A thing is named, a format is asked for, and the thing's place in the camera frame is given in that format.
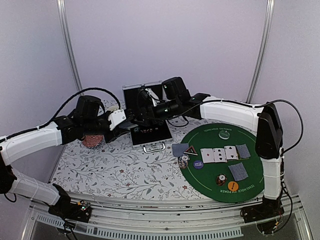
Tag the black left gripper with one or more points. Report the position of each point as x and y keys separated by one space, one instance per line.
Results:
x=114 y=135

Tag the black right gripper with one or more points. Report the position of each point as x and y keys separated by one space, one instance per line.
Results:
x=147 y=121

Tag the blue playing card deck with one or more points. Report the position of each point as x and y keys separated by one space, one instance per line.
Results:
x=126 y=125

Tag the aluminium poker case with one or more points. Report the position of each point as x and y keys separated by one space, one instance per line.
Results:
x=149 y=142

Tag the triangular all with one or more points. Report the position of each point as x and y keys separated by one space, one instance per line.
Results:
x=191 y=151

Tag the purple small blind button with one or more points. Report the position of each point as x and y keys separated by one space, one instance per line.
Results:
x=198 y=164

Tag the clear dealer button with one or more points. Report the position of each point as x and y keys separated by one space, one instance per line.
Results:
x=224 y=134

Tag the three of spades card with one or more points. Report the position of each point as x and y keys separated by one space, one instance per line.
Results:
x=219 y=155

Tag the orange poker chip stack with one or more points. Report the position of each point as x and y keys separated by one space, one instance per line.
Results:
x=220 y=180

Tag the dealt blue playing card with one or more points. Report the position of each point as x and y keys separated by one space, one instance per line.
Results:
x=238 y=177

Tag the orange big blind button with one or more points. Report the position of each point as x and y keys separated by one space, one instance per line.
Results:
x=233 y=186

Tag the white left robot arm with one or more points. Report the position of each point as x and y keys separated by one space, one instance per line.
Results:
x=27 y=159

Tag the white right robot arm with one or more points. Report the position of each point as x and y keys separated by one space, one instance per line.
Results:
x=261 y=120

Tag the red dice row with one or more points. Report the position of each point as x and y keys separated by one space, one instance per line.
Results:
x=149 y=130

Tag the cream ribbed ceramic mug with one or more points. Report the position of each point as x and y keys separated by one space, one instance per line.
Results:
x=113 y=108

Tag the red patterned bowl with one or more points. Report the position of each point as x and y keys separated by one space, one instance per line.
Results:
x=92 y=141

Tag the green round poker mat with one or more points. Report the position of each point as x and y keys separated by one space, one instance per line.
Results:
x=204 y=180

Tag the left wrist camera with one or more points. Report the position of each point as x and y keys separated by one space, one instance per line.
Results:
x=89 y=108

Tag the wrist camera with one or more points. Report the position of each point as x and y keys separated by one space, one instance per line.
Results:
x=174 y=88
x=89 y=108

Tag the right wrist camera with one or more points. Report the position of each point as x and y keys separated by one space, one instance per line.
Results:
x=174 y=88

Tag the front aluminium rail base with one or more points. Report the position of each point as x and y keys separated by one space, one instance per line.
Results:
x=200 y=219

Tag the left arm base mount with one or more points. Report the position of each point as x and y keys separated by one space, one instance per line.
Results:
x=65 y=209

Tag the left aluminium frame post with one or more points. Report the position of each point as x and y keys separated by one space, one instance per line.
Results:
x=62 y=14

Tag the aluminium frame post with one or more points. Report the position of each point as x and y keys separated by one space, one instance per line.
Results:
x=270 y=4
x=62 y=14

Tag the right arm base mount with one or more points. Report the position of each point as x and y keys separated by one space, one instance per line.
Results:
x=267 y=209

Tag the right aluminium frame post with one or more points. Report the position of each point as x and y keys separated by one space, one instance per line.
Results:
x=270 y=4

